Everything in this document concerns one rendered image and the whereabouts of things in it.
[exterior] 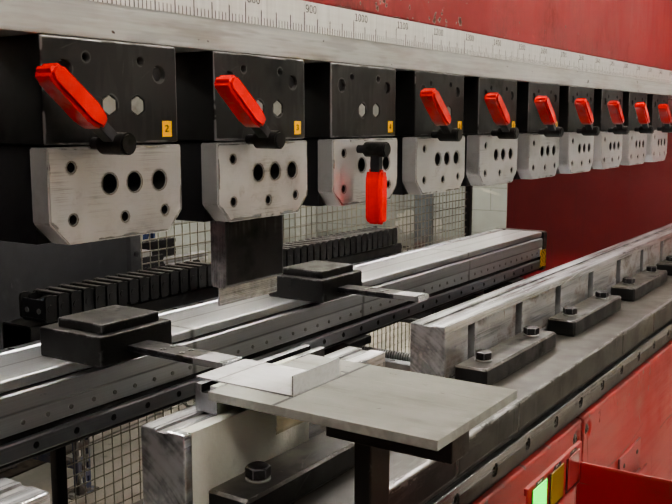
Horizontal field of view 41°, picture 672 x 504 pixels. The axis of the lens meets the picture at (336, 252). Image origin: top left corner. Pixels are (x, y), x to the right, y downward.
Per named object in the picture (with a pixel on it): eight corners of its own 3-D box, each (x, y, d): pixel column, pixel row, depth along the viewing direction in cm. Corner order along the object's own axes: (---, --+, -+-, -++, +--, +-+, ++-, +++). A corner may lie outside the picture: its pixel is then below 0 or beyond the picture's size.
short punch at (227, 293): (226, 307, 95) (224, 217, 93) (211, 305, 96) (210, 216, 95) (283, 292, 103) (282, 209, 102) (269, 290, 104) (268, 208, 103)
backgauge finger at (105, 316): (197, 390, 98) (196, 345, 97) (40, 356, 112) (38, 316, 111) (265, 365, 108) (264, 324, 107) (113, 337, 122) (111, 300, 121)
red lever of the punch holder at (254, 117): (239, 70, 82) (288, 138, 89) (205, 71, 84) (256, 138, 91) (231, 85, 81) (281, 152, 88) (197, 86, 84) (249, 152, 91)
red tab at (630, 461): (626, 495, 176) (628, 461, 175) (616, 492, 177) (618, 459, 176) (647, 470, 189) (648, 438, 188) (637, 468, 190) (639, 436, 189)
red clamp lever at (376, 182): (383, 225, 106) (383, 142, 104) (353, 223, 108) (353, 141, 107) (390, 224, 107) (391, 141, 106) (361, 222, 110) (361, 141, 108)
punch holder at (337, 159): (333, 207, 104) (332, 61, 102) (274, 204, 109) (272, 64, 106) (397, 198, 116) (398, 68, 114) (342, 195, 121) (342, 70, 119)
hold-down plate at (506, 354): (486, 389, 135) (486, 370, 135) (453, 383, 138) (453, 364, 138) (555, 348, 160) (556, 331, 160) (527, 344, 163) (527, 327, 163)
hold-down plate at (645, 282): (634, 301, 201) (634, 288, 201) (609, 299, 204) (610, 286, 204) (667, 282, 226) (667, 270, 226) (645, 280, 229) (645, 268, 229)
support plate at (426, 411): (437, 451, 78) (437, 440, 78) (207, 400, 92) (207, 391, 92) (517, 399, 93) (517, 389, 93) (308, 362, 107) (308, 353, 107)
